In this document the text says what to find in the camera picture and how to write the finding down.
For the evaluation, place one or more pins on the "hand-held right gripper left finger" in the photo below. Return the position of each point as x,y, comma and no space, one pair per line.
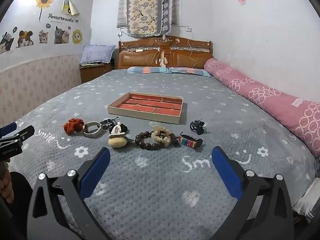
96,173

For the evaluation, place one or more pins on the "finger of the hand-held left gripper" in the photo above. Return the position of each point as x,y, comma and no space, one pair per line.
7,129
25,133

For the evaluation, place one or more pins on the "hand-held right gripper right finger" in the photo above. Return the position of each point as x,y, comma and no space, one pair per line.
226,176

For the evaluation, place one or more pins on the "grey bangle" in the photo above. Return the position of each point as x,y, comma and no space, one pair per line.
87,130

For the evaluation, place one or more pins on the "red scrunchie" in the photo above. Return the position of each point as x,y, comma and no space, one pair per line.
73,125

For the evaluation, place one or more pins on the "small colourful doll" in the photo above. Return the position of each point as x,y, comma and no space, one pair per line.
188,141

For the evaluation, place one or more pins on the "shallow tray with brick lining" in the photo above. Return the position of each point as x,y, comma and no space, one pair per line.
150,102

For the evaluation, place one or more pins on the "person's left hand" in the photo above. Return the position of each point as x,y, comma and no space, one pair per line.
5,186

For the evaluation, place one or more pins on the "black hair claw clip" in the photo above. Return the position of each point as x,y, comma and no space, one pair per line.
197,127

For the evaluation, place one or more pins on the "grey patterned blanket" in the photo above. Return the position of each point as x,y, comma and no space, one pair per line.
155,192

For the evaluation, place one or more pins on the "wooden nightstand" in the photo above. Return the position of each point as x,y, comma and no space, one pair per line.
92,73

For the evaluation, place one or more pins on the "cat in brown hat sticker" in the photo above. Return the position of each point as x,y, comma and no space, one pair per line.
25,40

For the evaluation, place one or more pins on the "pink rolled quilt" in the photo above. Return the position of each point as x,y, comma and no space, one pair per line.
262,92

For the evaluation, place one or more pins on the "blue dotted cushion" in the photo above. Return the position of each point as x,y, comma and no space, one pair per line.
97,53

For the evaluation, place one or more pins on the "yellow flower cat sticker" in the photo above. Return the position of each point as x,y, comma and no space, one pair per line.
77,36

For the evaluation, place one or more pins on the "plaid pillow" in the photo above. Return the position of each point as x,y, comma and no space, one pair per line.
190,71
145,70

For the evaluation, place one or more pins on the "wooden headboard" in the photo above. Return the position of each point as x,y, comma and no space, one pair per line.
135,58

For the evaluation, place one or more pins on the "small beige doll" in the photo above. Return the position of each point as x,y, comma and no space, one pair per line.
164,61

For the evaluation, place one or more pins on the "window blind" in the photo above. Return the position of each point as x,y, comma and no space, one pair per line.
122,7

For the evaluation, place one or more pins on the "hanging floral cloth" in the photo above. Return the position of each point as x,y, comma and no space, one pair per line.
145,7

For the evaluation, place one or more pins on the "cat with flowers wall sticker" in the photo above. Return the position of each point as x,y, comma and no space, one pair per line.
6,42

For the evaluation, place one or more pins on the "small kitten wall sticker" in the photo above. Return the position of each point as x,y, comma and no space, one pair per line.
43,37

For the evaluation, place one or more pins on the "grey cats wall sticker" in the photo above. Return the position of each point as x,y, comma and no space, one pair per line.
60,35

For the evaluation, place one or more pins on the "black lettering wall sticker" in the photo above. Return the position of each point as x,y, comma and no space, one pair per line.
61,17

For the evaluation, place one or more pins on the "sunflower wall sticker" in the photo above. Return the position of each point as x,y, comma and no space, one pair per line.
44,0

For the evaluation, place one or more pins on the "peeling yellow wall sticker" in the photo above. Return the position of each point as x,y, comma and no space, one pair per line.
72,7

